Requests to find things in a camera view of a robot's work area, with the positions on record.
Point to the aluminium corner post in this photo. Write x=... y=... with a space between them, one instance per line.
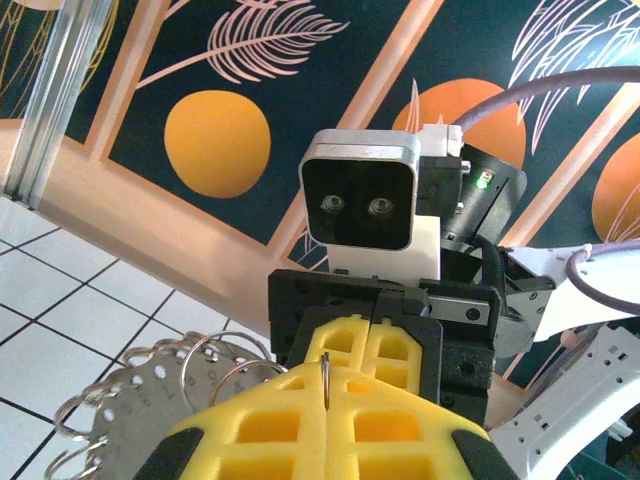
x=60 y=100

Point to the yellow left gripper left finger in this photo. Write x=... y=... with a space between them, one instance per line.
x=260 y=440

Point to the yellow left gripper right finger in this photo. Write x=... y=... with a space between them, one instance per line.
x=400 y=440

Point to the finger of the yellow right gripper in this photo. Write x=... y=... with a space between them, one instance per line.
x=405 y=350
x=345 y=340

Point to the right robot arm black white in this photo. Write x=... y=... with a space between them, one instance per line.
x=575 y=380

